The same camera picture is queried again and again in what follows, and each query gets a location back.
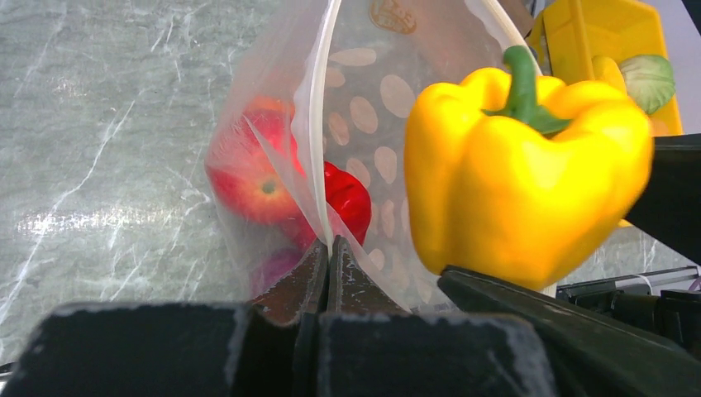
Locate green toy cabbage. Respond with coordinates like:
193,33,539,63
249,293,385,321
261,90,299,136
618,55,676,115

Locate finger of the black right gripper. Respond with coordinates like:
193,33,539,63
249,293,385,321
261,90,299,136
626,134,700,265
437,266,700,396

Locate red toy apple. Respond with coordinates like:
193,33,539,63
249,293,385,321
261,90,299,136
205,96,301,225

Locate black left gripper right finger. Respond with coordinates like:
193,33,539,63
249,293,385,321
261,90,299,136
317,237,556,396

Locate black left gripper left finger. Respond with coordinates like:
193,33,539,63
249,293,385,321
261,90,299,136
1,242,329,396

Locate yellow plastic tray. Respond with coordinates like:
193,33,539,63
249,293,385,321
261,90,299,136
527,1,684,136

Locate red toy bell pepper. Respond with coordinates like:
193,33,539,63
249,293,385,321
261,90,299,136
284,160,374,253

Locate clear dotted zip bag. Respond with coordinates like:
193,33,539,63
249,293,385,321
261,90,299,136
205,1,532,312

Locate yellow toy bell pepper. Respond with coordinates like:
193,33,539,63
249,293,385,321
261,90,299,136
403,45,654,291

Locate purple toy onion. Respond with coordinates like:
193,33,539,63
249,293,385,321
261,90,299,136
250,247,303,297

